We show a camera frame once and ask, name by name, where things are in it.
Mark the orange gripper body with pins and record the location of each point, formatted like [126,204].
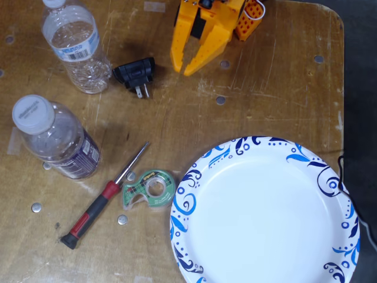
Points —
[197,28]

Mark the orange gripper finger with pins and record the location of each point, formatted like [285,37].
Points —
[180,44]
[210,47]

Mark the clear bottle blue white label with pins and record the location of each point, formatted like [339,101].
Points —
[73,44]

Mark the blue floral paper plate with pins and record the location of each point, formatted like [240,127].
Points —
[259,221]

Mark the clear tape strip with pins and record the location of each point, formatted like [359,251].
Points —
[154,6]
[142,280]

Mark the black plug adapter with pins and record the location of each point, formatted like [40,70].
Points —
[134,72]

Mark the round metal table rivet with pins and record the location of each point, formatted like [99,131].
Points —
[46,166]
[36,207]
[122,219]
[131,176]

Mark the green tape dispenser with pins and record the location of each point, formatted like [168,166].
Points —
[165,191]

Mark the clear bottle purple label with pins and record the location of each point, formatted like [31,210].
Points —
[59,138]

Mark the red black screwdriver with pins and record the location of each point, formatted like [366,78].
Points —
[94,206]

